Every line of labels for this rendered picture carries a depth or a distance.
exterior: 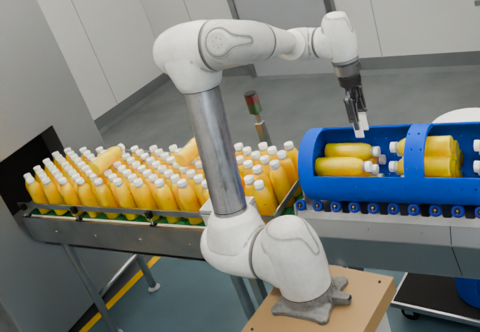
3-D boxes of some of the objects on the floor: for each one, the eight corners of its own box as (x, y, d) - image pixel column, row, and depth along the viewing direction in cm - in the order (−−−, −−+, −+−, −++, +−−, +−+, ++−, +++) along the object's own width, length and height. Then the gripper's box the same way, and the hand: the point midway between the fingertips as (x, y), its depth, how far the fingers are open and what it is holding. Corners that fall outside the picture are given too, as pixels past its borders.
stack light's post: (316, 293, 321) (261, 124, 273) (309, 293, 323) (253, 124, 275) (318, 288, 324) (264, 120, 276) (312, 288, 326) (257, 120, 278)
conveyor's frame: (334, 391, 262) (282, 238, 223) (87, 334, 351) (19, 218, 312) (365, 315, 296) (325, 170, 257) (133, 280, 386) (77, 170, 346)
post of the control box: (301, 397, 265) (236, 227, 221) (293, 395, 267) (227, 226, 223) (303, 390, 268) (240, 220, 224) (296, 388, 270) (232, 220, 226)
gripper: (350, 83, 184) (365, 146, 194) (366, 61, 196) (379, 121, 207) (328, 86, 188) (344, 146, 198) (346, 63, 200) (360, 121, 211)
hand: (361, 126), depth 201 cm, fingers open, 5 cm apart
